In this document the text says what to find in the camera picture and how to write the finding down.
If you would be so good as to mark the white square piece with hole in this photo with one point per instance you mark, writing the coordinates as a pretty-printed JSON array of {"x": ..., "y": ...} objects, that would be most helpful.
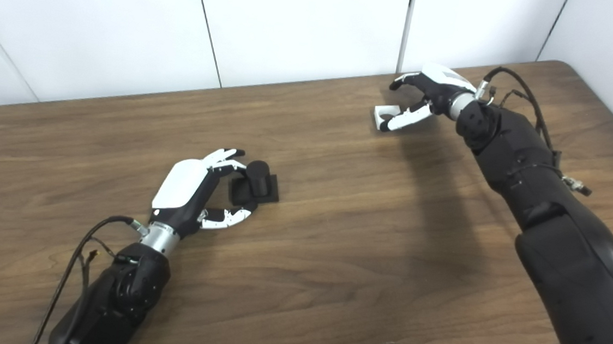
[{"x": 379, "y": 112}]

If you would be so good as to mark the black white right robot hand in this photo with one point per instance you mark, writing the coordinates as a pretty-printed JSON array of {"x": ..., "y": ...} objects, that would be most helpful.
[{"x": 439, "y": 84}]

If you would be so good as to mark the black peg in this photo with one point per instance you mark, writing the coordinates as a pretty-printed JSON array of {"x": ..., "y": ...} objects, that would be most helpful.
[{"x": 257, "y": 176}]

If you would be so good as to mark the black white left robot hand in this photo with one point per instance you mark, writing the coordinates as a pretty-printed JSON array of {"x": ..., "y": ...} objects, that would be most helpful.
[{"x": 182, "y": 187}]

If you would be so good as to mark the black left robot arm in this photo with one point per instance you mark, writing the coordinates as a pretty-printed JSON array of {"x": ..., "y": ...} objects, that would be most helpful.
[{"x": 116, "y": 294}]

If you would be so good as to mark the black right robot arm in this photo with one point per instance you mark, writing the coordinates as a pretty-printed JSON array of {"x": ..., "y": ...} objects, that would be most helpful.
[{"x": 560, "y": 214}]

